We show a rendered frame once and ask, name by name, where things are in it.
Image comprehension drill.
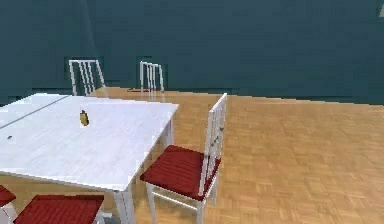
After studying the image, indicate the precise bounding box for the white chair red seat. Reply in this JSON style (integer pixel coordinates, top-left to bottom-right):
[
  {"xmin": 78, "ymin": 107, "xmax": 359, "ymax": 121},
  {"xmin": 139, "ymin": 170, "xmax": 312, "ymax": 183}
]
[
  {"xmin": 13, "ymin": 194, "xmax": 106, "ymax": 224},
  {"xmin": 0, "ymin": 185, "xmax": 18, "ymax": 224},
  {"xmin": 127, "ymin": 60, "xmax": 165, "ymax": 94},
  {"xmin": 68, "ymin": 59, "xmax": 107, "ymax": 97},
  {"xmin": 139, "ymin": 92, "xmax": 229, "ymax": 224}
]

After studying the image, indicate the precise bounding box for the small yellow black object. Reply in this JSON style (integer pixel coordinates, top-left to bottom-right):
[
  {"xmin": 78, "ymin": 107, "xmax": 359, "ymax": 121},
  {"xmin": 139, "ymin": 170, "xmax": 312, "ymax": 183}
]
[{"xmin": 79, "ymin": 109, "xmax": 90, "ymax": 127}]

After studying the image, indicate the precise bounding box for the white dining table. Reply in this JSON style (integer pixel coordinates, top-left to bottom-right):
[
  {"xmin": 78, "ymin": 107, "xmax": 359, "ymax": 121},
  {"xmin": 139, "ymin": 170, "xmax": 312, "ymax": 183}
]
[{"xmin": 0, "ymin": 92, "xmax": 180, "ymax": 224}]

